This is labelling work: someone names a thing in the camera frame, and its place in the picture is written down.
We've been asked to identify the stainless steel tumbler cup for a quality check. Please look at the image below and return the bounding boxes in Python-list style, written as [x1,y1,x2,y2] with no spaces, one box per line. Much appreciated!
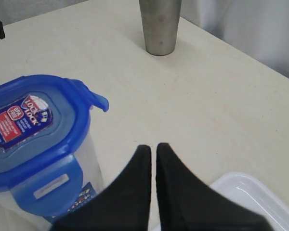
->
[139,0,182,56]

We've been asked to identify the white rectangular plastic tray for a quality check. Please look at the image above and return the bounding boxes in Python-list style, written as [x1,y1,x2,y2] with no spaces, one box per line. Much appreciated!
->
[209,172,289,231]

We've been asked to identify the clear plastic tall container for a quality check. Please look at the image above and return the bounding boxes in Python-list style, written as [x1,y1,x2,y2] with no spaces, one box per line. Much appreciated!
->
[0,134,104,231]

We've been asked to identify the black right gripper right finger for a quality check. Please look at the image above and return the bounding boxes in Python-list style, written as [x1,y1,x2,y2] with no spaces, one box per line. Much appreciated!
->
[156,143,273,231]

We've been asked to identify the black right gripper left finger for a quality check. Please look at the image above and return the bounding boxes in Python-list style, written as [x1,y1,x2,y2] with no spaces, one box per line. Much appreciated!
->
[52,145,151,231]

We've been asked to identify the blue plastic container lid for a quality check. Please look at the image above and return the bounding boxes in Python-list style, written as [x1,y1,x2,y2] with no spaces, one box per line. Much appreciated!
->
[0,75,109,217]

